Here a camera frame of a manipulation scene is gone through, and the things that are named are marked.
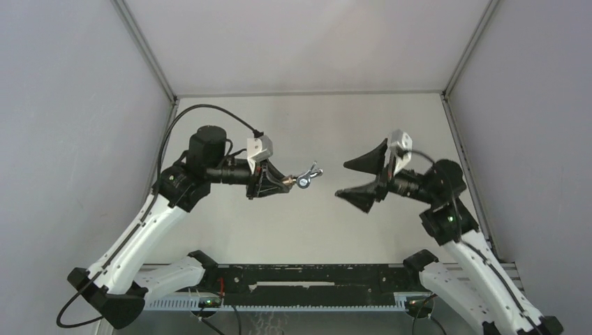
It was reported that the white slotted cable duct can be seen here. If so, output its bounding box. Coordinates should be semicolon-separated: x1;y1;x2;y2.
143;297;410;313

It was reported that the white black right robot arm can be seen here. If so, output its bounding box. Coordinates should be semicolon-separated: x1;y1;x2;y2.
335;139;564;334

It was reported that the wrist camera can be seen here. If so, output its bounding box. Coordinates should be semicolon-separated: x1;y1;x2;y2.
246;135;274;174
385;129;413;175

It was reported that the threaded metal pipe fitting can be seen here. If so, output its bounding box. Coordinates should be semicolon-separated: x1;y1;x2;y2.
282;175;298;188

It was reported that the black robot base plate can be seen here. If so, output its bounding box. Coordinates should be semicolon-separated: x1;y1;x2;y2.
187;264;431;308

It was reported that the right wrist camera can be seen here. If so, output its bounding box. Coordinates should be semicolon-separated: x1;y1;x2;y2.
385;129;413;175

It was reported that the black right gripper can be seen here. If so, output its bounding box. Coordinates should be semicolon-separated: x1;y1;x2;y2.
334;137;436;211

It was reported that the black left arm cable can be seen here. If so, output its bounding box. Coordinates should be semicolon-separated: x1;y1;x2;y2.
55;103;265;330

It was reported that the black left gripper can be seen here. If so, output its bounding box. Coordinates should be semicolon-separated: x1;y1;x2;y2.
206;158;289;200

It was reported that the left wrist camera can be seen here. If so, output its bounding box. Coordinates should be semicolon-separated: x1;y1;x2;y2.
246;135;274;174

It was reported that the chrome water faucet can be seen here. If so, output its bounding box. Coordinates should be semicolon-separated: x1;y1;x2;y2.
296;161;323;189

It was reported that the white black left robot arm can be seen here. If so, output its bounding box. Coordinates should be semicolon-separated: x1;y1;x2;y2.
68;126;310;329

